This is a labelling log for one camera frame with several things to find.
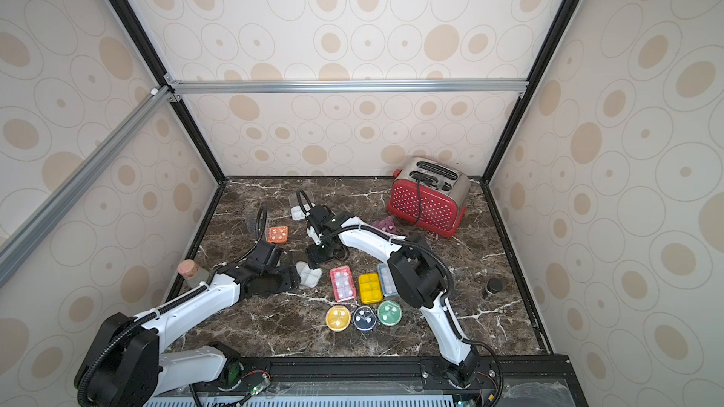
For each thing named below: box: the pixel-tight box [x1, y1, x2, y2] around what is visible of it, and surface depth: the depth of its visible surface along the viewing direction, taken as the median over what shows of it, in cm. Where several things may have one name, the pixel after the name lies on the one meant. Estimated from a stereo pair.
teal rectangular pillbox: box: [377, 262, 399, 298], surface depth 91 cm
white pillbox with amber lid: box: [358, 272, 384, 305], surface depth 90 cm
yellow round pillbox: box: [325, 305, 351, 333], surface depth 84 cm
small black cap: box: [486, 277, 504, 294], surface depth 81 cm
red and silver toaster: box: [386, 158, 471, 238], surface depth 97 cm
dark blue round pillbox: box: [352, 305, 378, 332], surface depth 84 cm
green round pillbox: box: [377, 300, 403, 327], surface depth 85 cm
